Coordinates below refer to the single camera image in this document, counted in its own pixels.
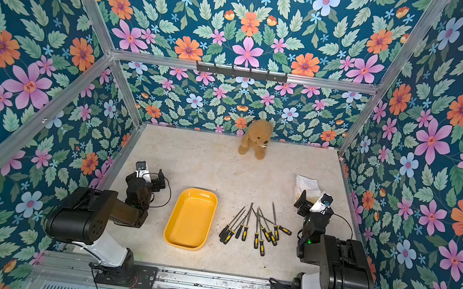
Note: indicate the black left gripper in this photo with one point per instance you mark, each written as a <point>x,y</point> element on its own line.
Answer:
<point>154,186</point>

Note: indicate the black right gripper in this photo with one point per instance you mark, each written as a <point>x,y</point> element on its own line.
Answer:
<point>306,200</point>

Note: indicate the yellow plastic storage tray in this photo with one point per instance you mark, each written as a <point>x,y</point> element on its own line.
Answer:
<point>191,219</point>

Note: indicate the file tool yellow black handle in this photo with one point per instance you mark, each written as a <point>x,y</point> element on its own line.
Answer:
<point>228,227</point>

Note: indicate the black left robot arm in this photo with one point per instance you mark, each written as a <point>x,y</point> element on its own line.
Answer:
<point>83,216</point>

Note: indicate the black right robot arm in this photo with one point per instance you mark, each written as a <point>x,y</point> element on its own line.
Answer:
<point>342,264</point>

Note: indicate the yellow tissue pack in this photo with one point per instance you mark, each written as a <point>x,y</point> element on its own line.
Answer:
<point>311,186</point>

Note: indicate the brown teddy bear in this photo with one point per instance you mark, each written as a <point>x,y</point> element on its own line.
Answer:
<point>257,138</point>

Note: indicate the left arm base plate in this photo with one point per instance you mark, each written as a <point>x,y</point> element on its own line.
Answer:
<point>127,275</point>

